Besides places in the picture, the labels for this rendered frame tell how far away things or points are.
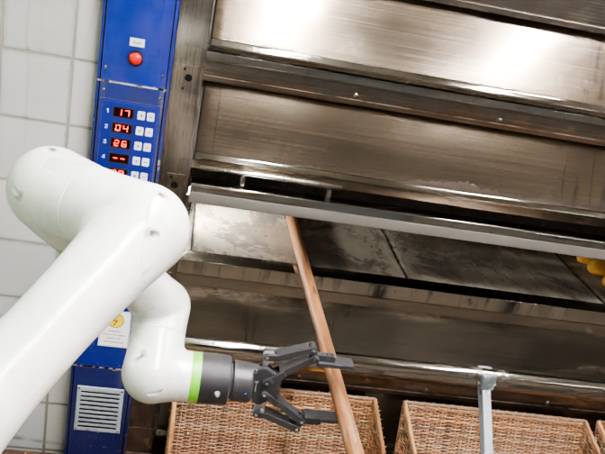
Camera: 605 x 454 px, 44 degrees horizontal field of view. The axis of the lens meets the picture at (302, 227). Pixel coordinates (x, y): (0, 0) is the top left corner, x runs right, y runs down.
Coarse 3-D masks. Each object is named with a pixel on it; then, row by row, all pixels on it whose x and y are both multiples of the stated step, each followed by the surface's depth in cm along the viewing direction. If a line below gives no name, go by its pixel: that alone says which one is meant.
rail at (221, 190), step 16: (208, 192) 167; (224, 192) 167; (240, 192) 168; (256, 192) 168; (320, 208) 171; (336, 208) 172; (352, 208) 172; (368, 208) 173; (432, 224) 175; (448, 224) 176; (464, 224) 176; (480, 224) 177; (544, 240) 180; (560, 240) 180; (576, 240) 181; (592, 240) 182
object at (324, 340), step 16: (288, 224) 218; (304, 256) 196; (304, 272) 188; (304, 288) 182; (320, 304) 173; (320, 320) 166; (320, 336) 160; (336, 368) 149; (336, 384) 144; (336, 400) 140; (352, 416) 135; (352, 432) 131; (352, 448) 127
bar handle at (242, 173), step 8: (200, 168) 170; (208, 168) 170; (216, 168) 170; (224, 168) 170; (232, 168) 171; (240, 176) 171; (248, 176) 171; (256, 176) 171; (264, 176) 171; (272, 176) 172; (280, 176) 172; (240, 184) 171; (296, 184) 173; (304, 184) 173; (312, 184) 173; (320, 184) 174; (328, 184) 174; (336, 184) 174; (328, 192) 174; (328, 200) 175
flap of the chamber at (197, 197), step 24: (192, 192) 167; (288, 192) 186; (312, 216) 171; (336, 216) 172; (360, 216) 173; (456, 216) 193; (480, 240) 178; (504, 240) 178; (528, 240) 179; (600, 240) 195
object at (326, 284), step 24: (192, 264) 189; (216, 264) 190; (240, 264) 192; (264, 264) 194; (288, 264) 197; (336, 288) 196; (360, 288) 196; (384, 288) 197; (408, 288) 198; (432, 288) 200; (456, 288) 203; (480, 288) 206; (504, 312) 203; (528, 312) 204; (552, 312) 205; (576, 312) 205; (600, 312) 206
